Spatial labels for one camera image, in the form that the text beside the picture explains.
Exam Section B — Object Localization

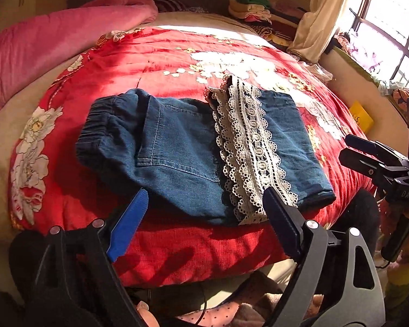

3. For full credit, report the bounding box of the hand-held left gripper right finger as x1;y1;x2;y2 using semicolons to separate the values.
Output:
262;187;386;327

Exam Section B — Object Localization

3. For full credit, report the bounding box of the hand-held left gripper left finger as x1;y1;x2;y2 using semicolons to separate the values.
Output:
24;187;149;327

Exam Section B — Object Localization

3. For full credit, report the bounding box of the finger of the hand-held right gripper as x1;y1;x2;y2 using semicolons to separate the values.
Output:
338;148;395;186
345;134;409;169

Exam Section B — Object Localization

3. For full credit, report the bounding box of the blue denim pants lace trim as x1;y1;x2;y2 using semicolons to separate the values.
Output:
76;75;337;226

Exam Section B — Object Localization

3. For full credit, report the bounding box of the person's right forearm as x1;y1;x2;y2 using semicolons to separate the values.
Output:
384;208;409;314

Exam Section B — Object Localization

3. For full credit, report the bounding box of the person's left hand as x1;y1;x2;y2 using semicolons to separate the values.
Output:
136;300;157;327

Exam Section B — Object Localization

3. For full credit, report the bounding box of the yellow box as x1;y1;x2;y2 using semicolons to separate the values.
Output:
348;100;375;133

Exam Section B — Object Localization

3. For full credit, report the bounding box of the dark cloth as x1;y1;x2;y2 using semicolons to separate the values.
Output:
322;189;380;249

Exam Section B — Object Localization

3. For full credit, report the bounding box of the pale green cloth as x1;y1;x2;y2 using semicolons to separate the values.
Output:
377;80;404;96

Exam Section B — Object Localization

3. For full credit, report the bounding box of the white plastic bag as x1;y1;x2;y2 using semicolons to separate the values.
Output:
293;59;335;82

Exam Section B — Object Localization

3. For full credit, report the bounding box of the pink floral cloth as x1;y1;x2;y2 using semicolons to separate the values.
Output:
334;32;386;72

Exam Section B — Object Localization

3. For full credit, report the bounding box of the pink dotted pajama leg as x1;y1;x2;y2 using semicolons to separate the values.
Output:
177;269;324;327

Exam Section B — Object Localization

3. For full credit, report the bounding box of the window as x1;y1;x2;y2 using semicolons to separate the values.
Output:
337;0;409;96

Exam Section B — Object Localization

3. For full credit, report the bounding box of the cream curtain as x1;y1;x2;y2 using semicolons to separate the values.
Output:
288;0;357;63

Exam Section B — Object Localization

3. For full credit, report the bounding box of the red floral blanket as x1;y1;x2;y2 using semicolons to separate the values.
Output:
8;25;377;287

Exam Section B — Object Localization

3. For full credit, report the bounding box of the pile of folded clothes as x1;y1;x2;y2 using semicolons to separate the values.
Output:
228;0;309;50

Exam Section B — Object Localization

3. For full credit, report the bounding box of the pink quilt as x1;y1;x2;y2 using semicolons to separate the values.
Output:
0;0;159;125

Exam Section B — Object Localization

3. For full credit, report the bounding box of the striped pillow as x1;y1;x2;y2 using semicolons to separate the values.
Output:
150;0;191;13

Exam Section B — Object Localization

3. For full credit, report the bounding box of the black cable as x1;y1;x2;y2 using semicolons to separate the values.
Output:
191;281;209;327

